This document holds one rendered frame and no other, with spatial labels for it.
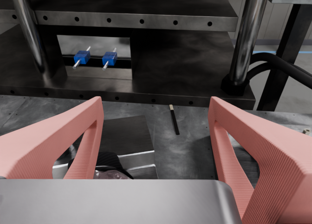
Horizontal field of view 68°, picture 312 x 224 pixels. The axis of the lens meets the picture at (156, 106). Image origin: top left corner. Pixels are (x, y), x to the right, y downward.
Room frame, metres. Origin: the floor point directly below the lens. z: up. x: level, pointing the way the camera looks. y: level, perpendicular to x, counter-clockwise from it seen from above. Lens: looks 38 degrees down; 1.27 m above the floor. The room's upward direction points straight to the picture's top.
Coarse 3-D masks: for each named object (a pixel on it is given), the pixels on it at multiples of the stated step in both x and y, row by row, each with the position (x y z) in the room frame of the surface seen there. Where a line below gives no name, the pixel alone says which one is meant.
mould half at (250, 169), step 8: (296, 128) 0.44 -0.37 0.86; (304, 128) 0.44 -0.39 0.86; (232, 144) 0.31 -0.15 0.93; (240, 152) 0.29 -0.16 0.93; (240, 160) 0.28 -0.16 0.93; (248, 160) 0.28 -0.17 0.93; (248, 168) 0.26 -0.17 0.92; (256, 168) 0.26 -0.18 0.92; (216, 176) 0.32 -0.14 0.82; (248, 176) 0.25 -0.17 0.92; (256, 176) 0.25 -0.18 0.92
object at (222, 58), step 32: (160, 32) 1.33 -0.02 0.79; (192, 32) 1.33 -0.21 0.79; (224, 32) 1.34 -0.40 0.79; (0, 64) 0.92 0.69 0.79; (32, 64) 0.92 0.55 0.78; (64, 64) 0.93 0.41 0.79; (160, 64) 0.93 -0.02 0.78; (192, 64) 0.93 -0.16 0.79; (224, 64) 0.94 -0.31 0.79; (32, 96) 0.74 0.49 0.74; (64, 96) 0.73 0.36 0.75; (96, 96) 0.72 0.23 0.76; (128, 96) 0.71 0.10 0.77; (160, 96) 0.70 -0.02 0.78; (192, 96) 0.69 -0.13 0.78; (224, 96) 0.69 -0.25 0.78
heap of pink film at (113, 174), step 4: (96, 172) 0.27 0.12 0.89; (100, 172) 0.27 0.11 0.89; (104, 172) 0.28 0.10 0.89; (108, 172) 0.28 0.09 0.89; (112, 172) 0.28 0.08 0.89; (116, 172) 0.27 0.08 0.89; (120, 172) 0.28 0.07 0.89; (96, 176) 0.27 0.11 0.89; (100, 176) 0.26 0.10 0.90; (104, 176) 0.27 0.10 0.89; (108, 176) 0.26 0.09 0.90; (112, 176) 0.27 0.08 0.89; (116, 176) 0.27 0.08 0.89; (120, 176) 0.27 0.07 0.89; (124, 176) 0.27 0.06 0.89
